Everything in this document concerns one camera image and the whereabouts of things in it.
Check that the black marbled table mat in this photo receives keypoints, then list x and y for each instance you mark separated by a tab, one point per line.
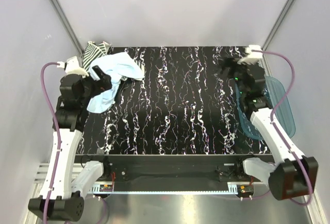
182	106

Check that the light blue towel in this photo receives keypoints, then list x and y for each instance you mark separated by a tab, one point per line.
117	66

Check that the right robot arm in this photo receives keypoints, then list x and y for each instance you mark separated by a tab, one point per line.
292	174

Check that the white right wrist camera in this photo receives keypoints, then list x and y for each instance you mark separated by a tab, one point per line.
253	54

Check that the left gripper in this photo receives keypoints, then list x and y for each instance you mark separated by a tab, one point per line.
101	85

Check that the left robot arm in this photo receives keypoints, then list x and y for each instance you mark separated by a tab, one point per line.
62	198

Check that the green white striped towel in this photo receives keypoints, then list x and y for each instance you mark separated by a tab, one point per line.
94	51

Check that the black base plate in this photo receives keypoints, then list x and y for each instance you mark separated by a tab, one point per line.
130	167

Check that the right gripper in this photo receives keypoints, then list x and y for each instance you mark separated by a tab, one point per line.
229	63

